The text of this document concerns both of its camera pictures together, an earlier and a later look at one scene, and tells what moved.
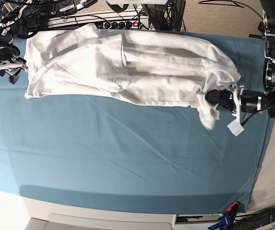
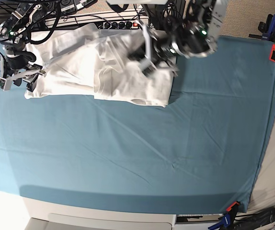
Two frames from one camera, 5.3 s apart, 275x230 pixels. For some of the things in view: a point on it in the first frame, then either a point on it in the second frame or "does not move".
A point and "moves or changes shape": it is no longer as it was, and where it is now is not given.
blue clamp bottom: [225, 222] does not move
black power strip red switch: [118, 25] does not move
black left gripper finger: [14, 74] → [31, 81]
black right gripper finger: [223, 97] → [138, 53]
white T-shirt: [161, 67] moves or changes shape
